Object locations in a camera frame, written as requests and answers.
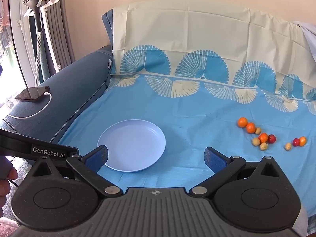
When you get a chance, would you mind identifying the tan longan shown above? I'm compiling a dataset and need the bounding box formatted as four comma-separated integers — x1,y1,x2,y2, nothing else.
252,137,261,146
260,142,268,151
284,143,292,151
255,127,261,135

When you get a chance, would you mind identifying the orange kumquat with stem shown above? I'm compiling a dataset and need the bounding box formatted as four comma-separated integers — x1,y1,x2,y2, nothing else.
258,133,268,143

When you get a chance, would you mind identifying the red cherry tomato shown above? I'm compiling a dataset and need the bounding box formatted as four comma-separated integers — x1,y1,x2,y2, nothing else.
267,134,276,144
292,138,300,147

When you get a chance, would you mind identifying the person's left hand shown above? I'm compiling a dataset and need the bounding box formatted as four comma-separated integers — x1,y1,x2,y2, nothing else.
0,156,18,217

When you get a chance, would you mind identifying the light blue plate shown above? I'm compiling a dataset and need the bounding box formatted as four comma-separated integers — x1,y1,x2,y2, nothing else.
98,119,166,172

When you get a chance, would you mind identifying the black smartphone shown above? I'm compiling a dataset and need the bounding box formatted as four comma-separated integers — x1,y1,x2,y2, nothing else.
14,86,50,102

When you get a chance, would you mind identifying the blue sofa armrest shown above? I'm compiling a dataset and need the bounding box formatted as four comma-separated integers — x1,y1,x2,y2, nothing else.
1,45,113,144

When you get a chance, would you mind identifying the grey curtain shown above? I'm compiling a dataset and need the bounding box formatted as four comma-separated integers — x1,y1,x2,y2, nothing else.
28,0,75,82

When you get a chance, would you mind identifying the garment steamer stand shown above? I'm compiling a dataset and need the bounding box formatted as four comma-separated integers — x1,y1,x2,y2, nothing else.
23,0,61,87

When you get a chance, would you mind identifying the pale blue printed sheet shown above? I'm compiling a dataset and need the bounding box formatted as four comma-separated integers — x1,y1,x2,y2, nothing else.
293,21,316,61

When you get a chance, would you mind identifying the white charging cable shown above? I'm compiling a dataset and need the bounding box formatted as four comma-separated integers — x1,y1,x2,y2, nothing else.
6,91,53,120

